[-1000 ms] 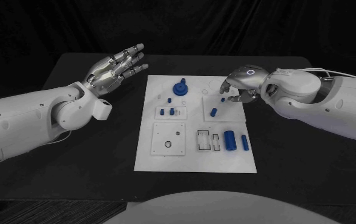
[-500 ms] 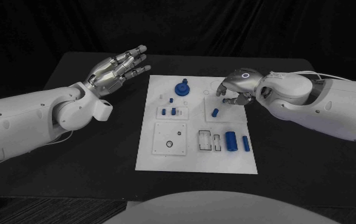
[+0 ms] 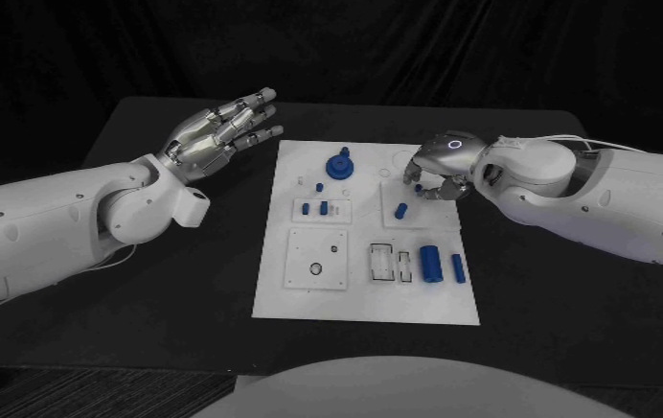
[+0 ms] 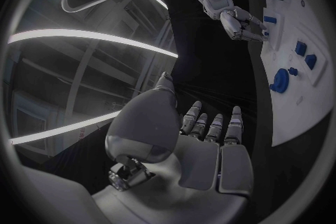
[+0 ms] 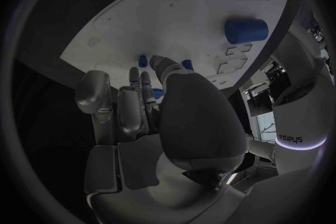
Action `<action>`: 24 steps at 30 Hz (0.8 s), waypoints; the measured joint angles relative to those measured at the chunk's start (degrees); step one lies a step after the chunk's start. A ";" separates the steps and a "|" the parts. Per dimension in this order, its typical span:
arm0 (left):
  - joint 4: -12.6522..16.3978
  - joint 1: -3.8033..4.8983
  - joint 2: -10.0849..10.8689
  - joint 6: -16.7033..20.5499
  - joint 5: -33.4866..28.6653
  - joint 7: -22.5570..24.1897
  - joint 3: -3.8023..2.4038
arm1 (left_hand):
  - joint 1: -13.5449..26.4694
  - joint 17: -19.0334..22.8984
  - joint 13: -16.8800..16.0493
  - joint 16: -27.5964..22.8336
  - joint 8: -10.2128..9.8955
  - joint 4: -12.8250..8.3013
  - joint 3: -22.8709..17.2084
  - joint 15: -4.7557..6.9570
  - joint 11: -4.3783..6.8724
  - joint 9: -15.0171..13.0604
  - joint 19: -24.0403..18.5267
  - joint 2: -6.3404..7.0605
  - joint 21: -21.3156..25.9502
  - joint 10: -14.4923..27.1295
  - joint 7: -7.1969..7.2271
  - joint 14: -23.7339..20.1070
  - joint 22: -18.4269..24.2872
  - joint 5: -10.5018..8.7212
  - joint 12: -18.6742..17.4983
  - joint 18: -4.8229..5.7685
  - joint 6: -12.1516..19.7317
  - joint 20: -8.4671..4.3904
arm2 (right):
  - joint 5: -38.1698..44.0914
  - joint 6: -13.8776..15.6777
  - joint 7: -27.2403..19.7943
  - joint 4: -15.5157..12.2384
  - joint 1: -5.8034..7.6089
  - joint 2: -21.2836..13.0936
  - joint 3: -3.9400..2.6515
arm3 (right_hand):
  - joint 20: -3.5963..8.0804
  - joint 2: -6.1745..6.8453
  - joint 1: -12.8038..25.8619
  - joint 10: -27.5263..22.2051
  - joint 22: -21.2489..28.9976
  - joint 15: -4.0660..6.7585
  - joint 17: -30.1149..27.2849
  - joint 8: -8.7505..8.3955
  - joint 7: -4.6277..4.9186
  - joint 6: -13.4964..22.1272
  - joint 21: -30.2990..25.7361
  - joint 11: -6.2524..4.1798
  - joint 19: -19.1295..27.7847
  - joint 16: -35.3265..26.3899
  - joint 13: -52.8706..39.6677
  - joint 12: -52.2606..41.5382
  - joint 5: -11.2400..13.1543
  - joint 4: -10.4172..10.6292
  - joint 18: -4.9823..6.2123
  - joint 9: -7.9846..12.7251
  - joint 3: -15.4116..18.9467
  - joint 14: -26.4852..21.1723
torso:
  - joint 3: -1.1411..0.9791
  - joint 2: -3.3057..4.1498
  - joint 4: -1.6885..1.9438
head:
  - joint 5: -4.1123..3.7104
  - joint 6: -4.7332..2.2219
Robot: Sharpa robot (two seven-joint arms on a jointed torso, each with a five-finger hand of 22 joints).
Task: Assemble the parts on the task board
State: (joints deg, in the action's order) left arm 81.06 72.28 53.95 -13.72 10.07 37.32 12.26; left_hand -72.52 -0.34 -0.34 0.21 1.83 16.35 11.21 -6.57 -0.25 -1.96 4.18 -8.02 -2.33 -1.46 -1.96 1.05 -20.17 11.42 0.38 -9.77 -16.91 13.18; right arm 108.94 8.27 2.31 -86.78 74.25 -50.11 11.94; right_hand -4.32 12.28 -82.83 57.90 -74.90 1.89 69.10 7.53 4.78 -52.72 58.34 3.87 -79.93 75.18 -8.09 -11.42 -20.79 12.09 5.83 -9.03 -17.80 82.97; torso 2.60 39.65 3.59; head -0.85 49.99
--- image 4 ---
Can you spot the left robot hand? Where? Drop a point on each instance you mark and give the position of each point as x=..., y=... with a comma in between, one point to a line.
x=147, y=123

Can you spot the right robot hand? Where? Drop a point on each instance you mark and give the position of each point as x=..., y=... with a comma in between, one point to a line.
x=232, y=24

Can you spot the small blue plug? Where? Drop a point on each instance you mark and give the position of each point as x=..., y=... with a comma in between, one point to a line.
x=266, y=34

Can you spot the white task board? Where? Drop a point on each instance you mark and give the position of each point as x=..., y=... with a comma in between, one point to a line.
x=294, y=114

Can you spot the long blue peg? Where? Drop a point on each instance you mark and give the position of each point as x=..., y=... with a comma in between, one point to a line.
x=270, y=19

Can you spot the blue square block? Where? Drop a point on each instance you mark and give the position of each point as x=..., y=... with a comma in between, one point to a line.
x=300, y=48

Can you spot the blue gear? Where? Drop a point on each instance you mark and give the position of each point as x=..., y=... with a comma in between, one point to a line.
x=280, y=80

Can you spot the small blue peg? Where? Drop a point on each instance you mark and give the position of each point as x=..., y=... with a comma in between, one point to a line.
x=292, y=71

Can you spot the blue pointed block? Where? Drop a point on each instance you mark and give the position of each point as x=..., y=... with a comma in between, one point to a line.
x=310, y=62

